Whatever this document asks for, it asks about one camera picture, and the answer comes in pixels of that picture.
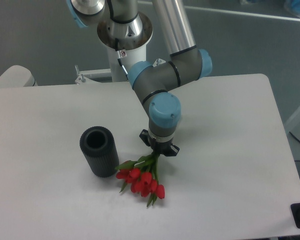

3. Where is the red tulip bouquet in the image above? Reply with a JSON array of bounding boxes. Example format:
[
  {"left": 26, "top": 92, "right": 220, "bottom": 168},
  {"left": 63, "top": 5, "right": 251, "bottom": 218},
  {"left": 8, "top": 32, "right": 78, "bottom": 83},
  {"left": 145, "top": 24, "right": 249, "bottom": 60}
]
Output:
[{"left": 115, "top": 151, "right": 166, "bottom": 207}]

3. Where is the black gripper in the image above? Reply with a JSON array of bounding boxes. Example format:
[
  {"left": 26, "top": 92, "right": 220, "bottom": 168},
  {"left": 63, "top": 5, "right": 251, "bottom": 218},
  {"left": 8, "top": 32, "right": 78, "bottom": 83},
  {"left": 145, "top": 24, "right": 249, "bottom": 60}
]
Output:
[{"left": 139, "top": 129, "right": 180, "bottom": 156}]

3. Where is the white metal base frame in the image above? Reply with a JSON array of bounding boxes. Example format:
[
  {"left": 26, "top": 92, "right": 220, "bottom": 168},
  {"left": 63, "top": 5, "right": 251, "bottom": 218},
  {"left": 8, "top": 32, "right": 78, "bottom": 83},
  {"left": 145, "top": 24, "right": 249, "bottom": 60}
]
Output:
[{"left": 74, "top": 58, "right": 166, "bottom": 85}]

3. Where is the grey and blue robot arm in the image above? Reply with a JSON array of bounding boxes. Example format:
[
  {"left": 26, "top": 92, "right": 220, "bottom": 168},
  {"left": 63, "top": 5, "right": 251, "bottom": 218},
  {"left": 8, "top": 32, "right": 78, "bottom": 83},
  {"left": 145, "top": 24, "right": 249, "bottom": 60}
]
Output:
[{"left": 66, "top": 0, "right": 213, "bottom": 157}]

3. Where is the black ribbed cylindrical vase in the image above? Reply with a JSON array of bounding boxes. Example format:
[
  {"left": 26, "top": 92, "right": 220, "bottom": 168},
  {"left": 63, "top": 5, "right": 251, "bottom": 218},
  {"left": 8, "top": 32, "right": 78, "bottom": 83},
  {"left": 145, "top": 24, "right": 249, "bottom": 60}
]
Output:
[{"left": 79, "top": 126, "right": 119, "bottom": 178}]

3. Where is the white rounded chair part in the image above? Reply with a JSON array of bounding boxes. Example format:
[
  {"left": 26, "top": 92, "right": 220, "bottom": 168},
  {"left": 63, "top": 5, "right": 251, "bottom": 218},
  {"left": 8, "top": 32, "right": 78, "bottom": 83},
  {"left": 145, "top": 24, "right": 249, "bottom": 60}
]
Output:
[{"left": 0, "top": 65, "right": 38, "bottom": 89}]

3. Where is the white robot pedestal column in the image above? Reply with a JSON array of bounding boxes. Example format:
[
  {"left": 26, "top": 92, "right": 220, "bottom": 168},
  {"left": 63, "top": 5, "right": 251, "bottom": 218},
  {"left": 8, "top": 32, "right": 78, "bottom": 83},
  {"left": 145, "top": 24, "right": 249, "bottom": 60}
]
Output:
[{"left": 97, "top": 12, "right": 153, "bottom": 82}]

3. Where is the black cable on pedestal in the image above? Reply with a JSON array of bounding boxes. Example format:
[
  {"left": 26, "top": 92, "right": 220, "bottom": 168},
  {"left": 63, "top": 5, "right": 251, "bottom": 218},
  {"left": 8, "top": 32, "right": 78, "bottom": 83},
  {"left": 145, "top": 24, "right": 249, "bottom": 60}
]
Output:
[{"left": 114, "top": 37, "right": 135, "bottom": 82}]

